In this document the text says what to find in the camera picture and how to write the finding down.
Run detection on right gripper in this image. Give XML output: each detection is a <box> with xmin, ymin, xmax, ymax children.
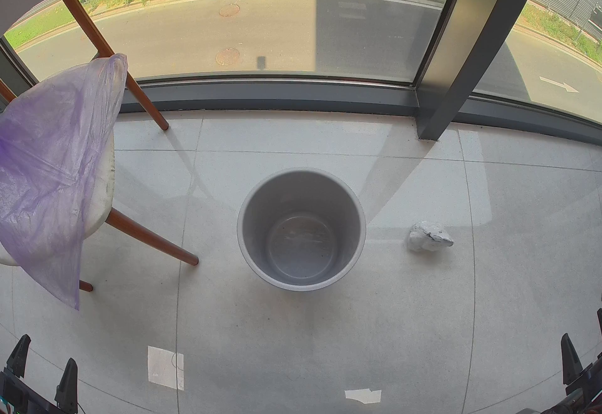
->
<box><xmin>541</xmin><ymin>308</ymin><xmax>602</xmax><ymax>414</ymax></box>

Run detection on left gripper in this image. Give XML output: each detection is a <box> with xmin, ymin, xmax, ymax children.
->
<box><xmin>0</xmin><ymin>334</ymin><xmax>79</xmax><ymax>414</ymax></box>

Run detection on purple plastic bag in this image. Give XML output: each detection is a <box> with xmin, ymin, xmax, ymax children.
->
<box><xmin>0</xmin><ymin>53</ymin><xmax>129</xmax><ymax>311</ymax></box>

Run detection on grey trash bin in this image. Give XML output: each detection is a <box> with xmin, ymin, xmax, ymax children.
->
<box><xmin>236</xmin><ymin>169</ymin><xmax>367</xmax><ymax>292</ymax></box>

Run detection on crumpled white paper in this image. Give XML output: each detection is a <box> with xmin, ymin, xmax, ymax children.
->
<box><xmin>407</xmin><ymin>221</ymin><xmax>455</xmax><ymax>254</ymax></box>

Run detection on window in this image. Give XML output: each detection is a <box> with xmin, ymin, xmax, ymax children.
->
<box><xmin>0</xmin><ymin>0</ymin><xmax>602</xmax><ymax>147</ymax></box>

